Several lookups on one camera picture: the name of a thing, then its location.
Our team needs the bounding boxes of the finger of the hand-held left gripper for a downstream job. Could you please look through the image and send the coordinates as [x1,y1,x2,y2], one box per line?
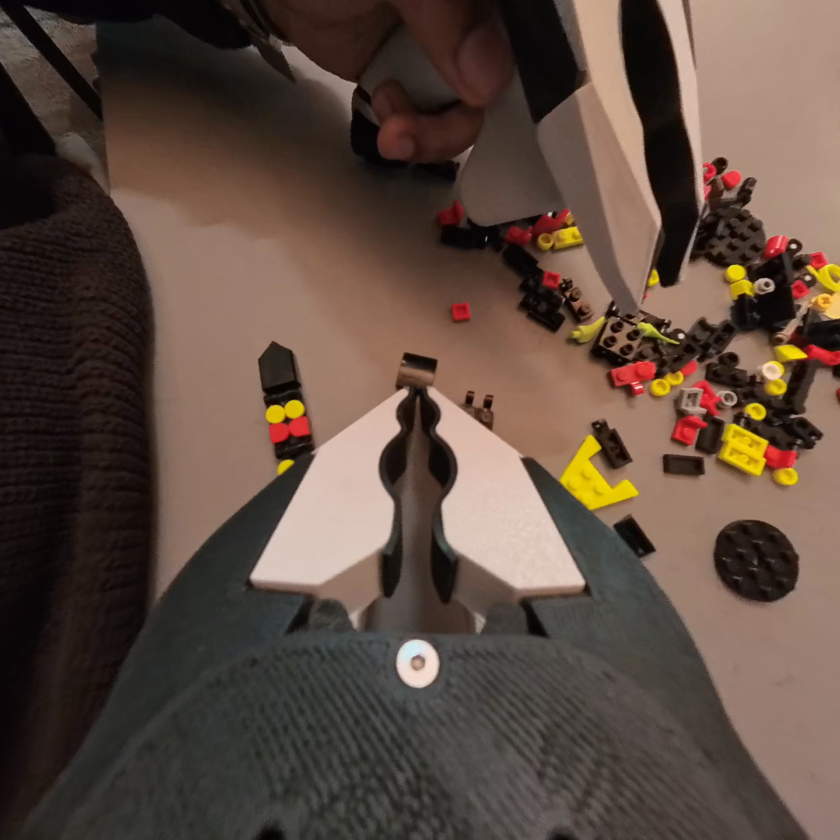
[459,0,664,316]
[656,0,706,288]

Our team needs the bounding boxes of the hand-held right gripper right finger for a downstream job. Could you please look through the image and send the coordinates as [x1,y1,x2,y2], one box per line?
[420,386,586,624]

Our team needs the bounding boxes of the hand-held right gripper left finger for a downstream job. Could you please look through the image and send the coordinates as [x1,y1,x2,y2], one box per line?
[249,387,422,627]

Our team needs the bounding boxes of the pile of lego pieces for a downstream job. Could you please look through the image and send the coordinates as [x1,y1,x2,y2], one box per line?
[436,154,840,490]

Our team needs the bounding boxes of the small black lego piece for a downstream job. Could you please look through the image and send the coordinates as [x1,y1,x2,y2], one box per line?
[397,353,438,391]

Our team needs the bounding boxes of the yellow wedge lego plate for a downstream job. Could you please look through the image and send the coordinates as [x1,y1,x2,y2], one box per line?
[560,434,639,512]

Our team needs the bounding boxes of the black two-stud lego plate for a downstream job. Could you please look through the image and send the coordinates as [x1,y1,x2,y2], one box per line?
[592,420,633,469]

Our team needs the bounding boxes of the long black studded lego assembly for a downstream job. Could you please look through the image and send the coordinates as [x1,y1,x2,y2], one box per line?
[257,341,316,476]

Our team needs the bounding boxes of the black round lego plate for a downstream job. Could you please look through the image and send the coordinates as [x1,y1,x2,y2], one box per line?
[714,520,801,603]

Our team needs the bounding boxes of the person's left hand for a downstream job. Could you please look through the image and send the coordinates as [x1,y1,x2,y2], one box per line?
[269,0,517,165]

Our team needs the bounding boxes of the dark brown knit cloth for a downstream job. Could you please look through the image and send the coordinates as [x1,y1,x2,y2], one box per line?
[0,154,157,840]

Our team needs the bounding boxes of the black metal furniture leg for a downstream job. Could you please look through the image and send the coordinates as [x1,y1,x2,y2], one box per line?
[7,0,106,122]

